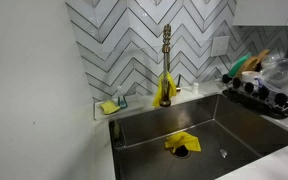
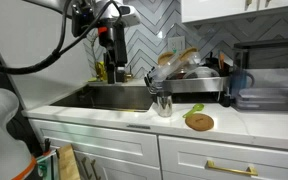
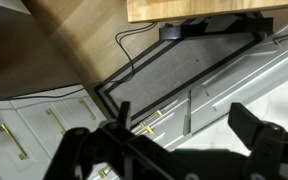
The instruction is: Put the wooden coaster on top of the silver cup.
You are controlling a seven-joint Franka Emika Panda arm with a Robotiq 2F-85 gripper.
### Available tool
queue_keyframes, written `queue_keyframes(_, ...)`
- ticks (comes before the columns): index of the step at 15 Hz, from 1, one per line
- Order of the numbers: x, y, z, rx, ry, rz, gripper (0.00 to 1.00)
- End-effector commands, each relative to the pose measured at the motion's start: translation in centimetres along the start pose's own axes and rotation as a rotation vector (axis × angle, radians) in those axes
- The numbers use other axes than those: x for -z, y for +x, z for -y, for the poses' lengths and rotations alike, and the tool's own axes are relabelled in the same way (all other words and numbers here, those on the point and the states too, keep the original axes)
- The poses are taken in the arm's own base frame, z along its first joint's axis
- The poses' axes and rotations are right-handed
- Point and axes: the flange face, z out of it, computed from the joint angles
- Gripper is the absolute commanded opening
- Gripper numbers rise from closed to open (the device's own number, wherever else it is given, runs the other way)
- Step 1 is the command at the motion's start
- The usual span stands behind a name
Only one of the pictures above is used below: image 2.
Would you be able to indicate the stainless steel sink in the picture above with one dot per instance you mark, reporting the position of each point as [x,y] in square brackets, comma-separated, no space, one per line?
[117,98]

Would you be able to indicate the black framed glass appliance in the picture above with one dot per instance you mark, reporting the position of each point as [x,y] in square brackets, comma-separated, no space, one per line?
[270,53]

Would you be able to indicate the round wooden coaster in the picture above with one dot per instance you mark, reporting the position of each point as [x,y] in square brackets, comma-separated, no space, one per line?
[199,122]

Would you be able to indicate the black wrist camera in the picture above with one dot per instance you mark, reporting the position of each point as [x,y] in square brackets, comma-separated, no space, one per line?
[81,20]

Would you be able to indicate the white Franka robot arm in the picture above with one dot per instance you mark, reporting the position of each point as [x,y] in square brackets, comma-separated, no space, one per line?
[112,10]

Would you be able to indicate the metal dish rack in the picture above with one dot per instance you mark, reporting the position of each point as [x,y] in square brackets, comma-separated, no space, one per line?
[194,85]

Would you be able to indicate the yellow kitchen sponge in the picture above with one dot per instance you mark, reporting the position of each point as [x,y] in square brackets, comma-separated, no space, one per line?
[92,79]

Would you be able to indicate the blue translucent pitcher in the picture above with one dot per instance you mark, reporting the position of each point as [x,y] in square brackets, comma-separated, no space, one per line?
[241,82]

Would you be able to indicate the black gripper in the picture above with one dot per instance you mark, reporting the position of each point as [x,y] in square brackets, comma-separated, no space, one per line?
[119,43]

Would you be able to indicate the small black cup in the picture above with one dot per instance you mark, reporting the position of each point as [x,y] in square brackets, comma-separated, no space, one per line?
[227,100]

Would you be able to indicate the black utensil holder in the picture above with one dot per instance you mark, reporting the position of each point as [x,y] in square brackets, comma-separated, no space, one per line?
[214,65]

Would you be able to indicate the large clear storage bin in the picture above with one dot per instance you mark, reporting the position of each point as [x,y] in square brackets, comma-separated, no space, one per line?
[270,96]

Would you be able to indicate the yellow cloth draped over faucet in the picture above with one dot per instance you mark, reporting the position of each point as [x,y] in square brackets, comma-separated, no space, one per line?
[100,70]

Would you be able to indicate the clear plastic container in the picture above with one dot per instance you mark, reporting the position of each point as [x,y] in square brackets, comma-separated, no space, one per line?
[170,68]

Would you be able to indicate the white wall outlet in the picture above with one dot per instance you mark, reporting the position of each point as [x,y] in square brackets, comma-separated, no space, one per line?
[176,44]

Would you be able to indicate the round wooden lid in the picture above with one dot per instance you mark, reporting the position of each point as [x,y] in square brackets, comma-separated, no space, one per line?
[187,53]
[165,58]

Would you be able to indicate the gold spring kitchen faucet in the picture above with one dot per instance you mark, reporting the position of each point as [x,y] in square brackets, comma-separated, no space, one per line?
[128,76]

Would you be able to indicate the white lower kitchen cabinet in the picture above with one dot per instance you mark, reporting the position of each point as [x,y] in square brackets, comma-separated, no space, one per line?
[117,146]

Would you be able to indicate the wooden cutting board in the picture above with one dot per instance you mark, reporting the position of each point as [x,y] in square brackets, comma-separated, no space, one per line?
[68,163]

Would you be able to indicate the white upper cabinet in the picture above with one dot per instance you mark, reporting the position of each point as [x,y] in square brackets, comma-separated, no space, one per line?
[217,8]

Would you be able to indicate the silver metal cup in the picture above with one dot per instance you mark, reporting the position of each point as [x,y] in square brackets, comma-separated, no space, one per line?
[164,105]

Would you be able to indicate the white bowl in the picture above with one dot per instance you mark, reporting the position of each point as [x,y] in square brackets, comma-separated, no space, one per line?
[202,72]

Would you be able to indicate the green plastic measuring spoon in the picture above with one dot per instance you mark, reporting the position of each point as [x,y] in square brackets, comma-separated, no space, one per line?
[194,109]

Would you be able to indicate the orange spatula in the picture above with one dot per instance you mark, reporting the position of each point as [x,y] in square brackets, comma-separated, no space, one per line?
[221,61]

